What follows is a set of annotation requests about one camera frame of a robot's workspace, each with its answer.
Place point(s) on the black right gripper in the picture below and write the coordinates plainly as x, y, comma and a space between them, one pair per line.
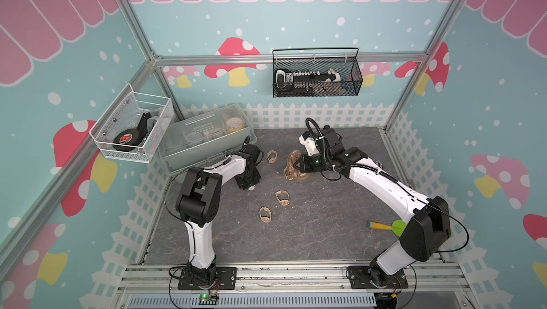
304, 167

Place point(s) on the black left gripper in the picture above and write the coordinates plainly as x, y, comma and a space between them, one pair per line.
256, 176

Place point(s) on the cream watch front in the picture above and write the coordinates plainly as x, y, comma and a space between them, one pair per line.
265, 214

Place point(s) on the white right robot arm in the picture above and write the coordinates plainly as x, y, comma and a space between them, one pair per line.
427, 219

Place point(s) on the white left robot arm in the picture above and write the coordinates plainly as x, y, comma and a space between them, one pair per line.
199, 199

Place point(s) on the translucent green storage box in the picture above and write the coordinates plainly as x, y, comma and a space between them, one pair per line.
203, 139

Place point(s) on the green yellow toy paddle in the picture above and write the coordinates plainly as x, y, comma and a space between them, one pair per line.
397, 227

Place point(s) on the black tape roll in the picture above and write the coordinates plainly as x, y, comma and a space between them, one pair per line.
127, 140

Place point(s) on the green lit circuit board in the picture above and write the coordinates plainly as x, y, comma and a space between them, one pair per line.
208, 300

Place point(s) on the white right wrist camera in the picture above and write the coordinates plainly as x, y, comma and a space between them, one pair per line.
309, 143

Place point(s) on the black wire mesh basket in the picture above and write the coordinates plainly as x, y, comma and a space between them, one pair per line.
316, 72

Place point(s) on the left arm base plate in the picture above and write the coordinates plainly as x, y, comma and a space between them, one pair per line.
215, 278

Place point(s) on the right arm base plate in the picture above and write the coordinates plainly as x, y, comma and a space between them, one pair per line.
365, 277

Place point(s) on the clear acrylic wall bin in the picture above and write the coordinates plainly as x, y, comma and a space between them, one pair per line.
150, 114

